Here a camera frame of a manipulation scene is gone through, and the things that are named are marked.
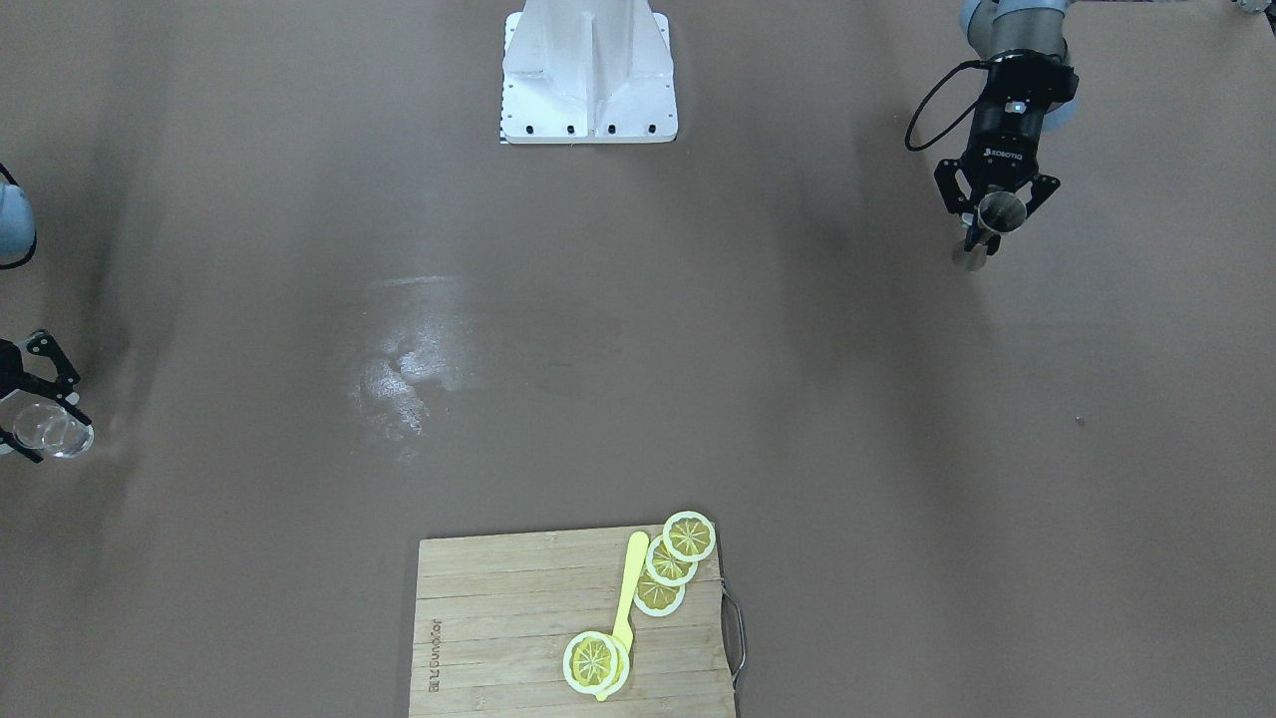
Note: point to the lemon slice top of pair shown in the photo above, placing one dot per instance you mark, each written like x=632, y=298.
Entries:
x=591, y=663

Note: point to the lemon slice row inner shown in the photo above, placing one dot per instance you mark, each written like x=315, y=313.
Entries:
x=656, y=599

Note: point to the lemon slice row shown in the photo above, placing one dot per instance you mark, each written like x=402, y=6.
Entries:
x=656, y=599
x=665, y=568

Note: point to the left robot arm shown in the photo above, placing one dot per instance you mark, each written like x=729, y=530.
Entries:
x=1001, y=28

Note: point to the clear glass shaker cup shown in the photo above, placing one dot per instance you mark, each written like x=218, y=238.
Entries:
x=50, y=431

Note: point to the wooden cutting board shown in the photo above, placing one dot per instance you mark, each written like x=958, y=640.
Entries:
x=493, y=616

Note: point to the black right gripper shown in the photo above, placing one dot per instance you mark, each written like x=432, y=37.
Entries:
x=12, y=383

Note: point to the lemon slice under pair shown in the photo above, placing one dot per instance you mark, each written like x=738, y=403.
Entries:
x=623, y=669

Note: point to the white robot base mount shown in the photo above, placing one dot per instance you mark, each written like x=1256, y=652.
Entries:
x=587, y=73

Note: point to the yellow plastic knife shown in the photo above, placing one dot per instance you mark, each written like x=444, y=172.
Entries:
x=636, y=550

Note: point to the steel jigger measuring cup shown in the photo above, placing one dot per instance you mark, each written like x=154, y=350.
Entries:
x=997, y=214

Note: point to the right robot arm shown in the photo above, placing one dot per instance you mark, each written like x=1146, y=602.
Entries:
x=51, y=377

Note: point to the lemon slice row end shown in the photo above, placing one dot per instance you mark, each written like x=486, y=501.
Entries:
x=689, y=536

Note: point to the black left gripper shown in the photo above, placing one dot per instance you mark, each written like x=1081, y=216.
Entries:
x=1003, y=150

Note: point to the lemon slice row middle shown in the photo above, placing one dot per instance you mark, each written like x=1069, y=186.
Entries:
x=665, y=568

